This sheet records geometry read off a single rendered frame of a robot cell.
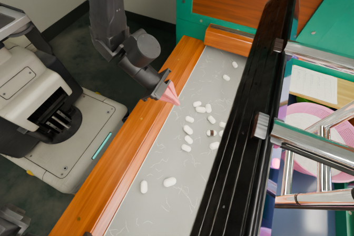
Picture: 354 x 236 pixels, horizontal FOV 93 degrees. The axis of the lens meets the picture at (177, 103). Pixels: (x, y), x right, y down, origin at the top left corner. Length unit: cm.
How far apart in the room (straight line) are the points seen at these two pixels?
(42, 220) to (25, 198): 20
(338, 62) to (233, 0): 50
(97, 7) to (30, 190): 142
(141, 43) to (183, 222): 46
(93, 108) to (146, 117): 74
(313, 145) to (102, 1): 39
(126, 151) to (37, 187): 111
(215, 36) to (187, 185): 57
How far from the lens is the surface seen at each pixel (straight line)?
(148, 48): 38
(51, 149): 129
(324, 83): 86
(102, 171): 57
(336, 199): 38
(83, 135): 123
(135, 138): 57
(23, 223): 44
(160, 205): 55
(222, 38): 75
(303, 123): 76
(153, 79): 44
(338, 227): 76
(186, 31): 87
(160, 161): 56
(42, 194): 158
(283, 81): 27
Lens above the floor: 129
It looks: 59 degrees down
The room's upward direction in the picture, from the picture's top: straight up
